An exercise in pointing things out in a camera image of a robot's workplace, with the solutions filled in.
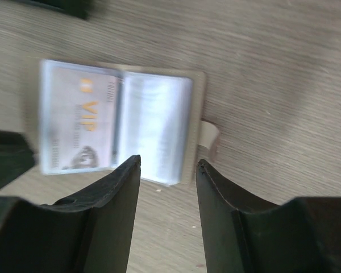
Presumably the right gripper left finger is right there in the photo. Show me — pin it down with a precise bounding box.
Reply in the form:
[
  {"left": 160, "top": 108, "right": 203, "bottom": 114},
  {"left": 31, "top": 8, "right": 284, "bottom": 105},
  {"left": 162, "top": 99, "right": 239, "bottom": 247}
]
[{"left": 0, "top": 155, "right": 141, "bottom": 272}]

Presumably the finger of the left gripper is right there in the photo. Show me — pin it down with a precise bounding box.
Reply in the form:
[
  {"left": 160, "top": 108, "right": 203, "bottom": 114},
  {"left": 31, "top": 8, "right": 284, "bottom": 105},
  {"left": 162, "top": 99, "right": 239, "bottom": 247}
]
[{"left": 0, "top": 130, "right": 35, "bottom": 189}]

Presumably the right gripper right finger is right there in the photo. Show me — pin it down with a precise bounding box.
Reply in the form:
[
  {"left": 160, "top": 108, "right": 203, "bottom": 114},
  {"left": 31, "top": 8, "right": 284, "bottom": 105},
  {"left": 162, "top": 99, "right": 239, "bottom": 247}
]
[{"left": 196, "top": 159, "right": 341, "bottom": 272}]

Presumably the grey card holder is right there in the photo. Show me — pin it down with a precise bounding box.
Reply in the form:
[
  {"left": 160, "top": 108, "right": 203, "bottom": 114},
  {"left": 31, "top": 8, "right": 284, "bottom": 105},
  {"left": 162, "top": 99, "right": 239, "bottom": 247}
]
[{"left": 38, "top": 59, "right": 219, "bottom": 185}]

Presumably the silver VIP card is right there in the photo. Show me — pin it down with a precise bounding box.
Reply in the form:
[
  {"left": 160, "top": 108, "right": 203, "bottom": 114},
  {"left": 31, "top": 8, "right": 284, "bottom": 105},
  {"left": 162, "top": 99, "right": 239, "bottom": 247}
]
[{"left": 45, "top": 67, "right": 118, "bottom": 173}]

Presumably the black three-slot tray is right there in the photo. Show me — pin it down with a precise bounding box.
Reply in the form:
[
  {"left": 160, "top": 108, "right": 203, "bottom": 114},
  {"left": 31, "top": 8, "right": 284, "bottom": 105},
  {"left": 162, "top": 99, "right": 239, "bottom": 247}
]
[{"left": 14, "top": 0, "right": 108, "bottom": 20}]

